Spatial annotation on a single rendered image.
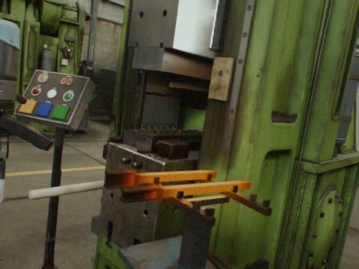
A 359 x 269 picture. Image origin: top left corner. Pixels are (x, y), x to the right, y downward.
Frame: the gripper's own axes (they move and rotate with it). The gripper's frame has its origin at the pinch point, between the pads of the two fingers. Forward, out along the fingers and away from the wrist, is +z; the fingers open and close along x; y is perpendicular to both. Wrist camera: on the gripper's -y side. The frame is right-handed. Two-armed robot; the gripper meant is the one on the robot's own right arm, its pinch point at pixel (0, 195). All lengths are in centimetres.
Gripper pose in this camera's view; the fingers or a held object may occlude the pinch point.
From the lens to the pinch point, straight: 78.1
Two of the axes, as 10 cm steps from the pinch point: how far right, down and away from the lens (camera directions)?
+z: -1.4, 9.8, 1.4
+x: 4.6, 1.9, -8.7
